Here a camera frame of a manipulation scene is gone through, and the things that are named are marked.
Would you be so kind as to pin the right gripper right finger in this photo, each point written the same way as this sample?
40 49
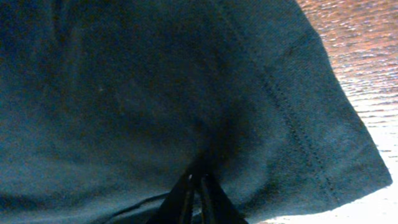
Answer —
216 206

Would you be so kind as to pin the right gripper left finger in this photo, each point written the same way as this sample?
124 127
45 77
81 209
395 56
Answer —
177 208

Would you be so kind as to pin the black nike t-shirt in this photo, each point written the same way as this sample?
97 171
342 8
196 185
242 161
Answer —
105 105

